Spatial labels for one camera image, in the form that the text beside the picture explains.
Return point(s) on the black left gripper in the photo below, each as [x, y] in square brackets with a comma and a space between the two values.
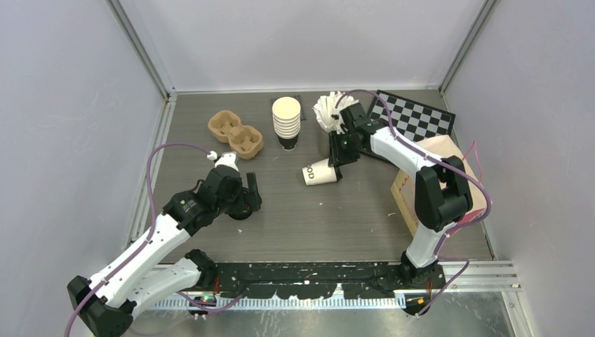
[251, 199]

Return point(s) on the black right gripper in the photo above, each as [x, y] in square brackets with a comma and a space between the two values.
[338, 156]

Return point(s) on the white paper coffee cup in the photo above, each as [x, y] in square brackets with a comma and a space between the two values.
[318, 173]

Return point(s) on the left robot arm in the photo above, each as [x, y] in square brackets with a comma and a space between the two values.
[109, 301]

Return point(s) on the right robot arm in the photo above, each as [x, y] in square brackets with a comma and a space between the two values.
[442, 195]

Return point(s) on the stack of black cup lids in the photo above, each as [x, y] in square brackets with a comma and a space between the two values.
[242, 215]

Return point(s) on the white paper-wrapped straws bundle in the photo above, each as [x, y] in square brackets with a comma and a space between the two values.
[327, 111]

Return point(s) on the small dark mat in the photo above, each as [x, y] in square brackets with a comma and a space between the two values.
[299, 101]

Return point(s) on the brown pulp cup carrier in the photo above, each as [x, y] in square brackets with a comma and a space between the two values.
[245, 140]

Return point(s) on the stack of paper cups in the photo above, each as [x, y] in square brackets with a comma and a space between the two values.
[286, 122]

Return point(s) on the black white checkerboard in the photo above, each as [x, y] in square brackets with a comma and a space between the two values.
[417, 121]

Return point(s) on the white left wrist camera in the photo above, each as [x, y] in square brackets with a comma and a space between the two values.
[228, 159]

